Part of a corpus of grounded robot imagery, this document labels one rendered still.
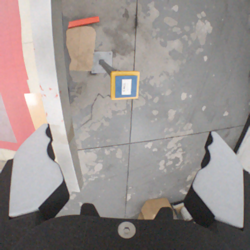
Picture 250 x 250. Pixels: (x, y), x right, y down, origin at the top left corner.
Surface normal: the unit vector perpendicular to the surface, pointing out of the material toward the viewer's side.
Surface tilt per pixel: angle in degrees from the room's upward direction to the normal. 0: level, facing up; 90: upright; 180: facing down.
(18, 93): 19
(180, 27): 0
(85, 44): 0
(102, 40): 0
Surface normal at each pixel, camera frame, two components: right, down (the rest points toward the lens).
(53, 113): -0.07, 0.50
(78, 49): 0.25, 0.49
